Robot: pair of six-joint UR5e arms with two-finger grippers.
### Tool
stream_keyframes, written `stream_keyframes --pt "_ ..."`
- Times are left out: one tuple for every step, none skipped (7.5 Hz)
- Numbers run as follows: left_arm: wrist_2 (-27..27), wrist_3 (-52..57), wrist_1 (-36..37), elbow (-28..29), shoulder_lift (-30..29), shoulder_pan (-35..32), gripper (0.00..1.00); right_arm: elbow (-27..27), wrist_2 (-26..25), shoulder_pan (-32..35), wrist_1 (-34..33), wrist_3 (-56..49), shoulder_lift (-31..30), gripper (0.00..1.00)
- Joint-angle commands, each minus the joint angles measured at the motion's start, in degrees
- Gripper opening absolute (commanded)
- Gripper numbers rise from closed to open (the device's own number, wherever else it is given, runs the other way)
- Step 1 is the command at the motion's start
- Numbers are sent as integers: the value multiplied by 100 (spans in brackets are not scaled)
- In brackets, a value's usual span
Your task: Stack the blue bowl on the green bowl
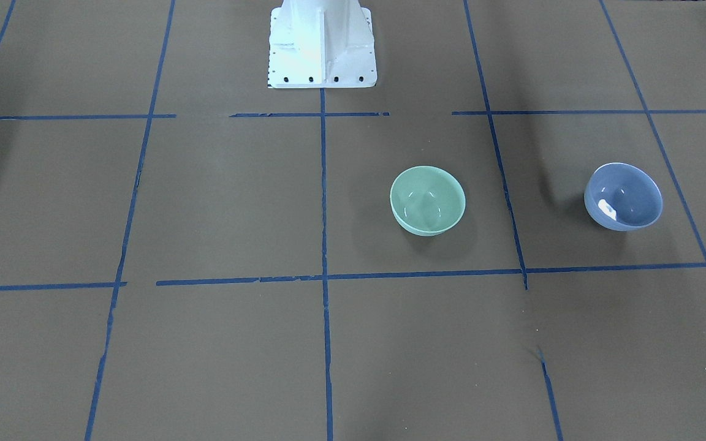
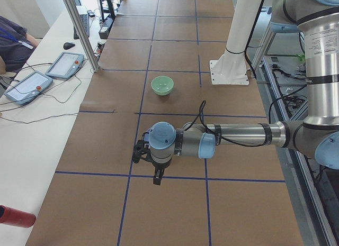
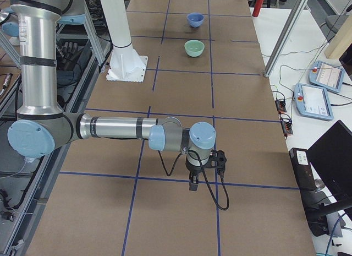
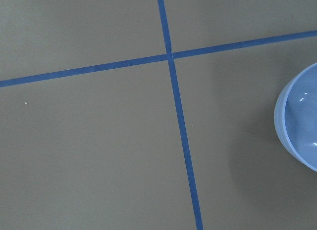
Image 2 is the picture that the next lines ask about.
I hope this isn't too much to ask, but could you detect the green ceramic bowl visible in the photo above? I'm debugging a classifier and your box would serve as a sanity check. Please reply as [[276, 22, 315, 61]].
[[151, 76, 174, 96]]

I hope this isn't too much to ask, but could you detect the near teach pendant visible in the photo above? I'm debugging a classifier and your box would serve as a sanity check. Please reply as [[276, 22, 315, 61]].
[[4, 71, 53, 105]]

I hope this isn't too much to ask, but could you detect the far teach pendant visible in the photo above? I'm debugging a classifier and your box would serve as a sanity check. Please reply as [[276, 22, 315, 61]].
[[46, 52, 84, 79]]

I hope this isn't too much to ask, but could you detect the black keyboard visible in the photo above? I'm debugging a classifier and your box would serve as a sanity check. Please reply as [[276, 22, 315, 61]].
[[73, 13, 90, 40]]

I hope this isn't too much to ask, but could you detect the aluminium frame post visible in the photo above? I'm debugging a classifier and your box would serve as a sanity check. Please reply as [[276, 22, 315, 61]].
[[63, 0, 100, 72]]

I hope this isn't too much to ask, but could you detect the white pedestal column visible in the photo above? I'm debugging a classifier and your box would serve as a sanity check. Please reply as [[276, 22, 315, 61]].
[[210, 0, 264, 85]]

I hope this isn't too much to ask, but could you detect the black computer mouse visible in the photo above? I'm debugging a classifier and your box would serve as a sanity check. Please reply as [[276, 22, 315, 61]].
[[63, 42, 75, 50]]

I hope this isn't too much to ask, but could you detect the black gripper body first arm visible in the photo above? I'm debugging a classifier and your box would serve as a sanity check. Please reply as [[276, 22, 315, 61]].
[[152, 161, 170, 177]]

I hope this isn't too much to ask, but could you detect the seated person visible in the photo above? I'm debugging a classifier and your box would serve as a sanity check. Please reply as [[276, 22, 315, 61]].
[[1, 16, 40, 74]]

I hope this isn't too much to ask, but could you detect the teach pendant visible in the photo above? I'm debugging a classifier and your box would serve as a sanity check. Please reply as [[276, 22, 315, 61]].
[[4, 71, 53, 105], [46, 52, 84, 79]]

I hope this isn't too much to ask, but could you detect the red cylinder bottle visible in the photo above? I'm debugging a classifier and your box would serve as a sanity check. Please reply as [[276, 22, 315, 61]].
[[1, 205, 36, 228]]

